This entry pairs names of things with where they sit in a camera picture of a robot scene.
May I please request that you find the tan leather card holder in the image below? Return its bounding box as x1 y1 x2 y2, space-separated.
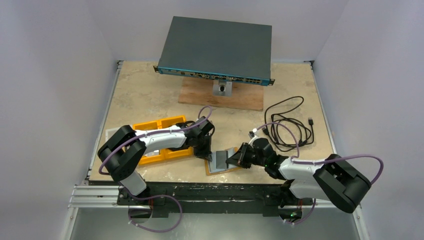
205 147 241 176

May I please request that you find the yellow bin with silver cards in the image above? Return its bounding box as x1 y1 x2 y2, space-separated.
132 120 166 166

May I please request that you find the yellow bin with black cards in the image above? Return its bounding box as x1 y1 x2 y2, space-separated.
159 115 194 161

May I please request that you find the wooden board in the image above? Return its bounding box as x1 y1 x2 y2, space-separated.
178 77 264 111

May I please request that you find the blue network switch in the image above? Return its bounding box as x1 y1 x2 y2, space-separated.
154 16 275 86

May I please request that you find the metal switch stand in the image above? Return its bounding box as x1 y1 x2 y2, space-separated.
212 79 233 97

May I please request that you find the white plastic tray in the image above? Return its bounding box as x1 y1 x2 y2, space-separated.
105 127 125 144

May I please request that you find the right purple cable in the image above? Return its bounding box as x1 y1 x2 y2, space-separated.
250 121 385 226

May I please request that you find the black USB cable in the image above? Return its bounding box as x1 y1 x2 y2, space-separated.
261 96 315 148

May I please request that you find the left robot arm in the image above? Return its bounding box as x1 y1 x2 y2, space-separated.
97 116 215 205

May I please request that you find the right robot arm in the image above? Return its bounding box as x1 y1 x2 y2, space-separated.
226 137 374 213

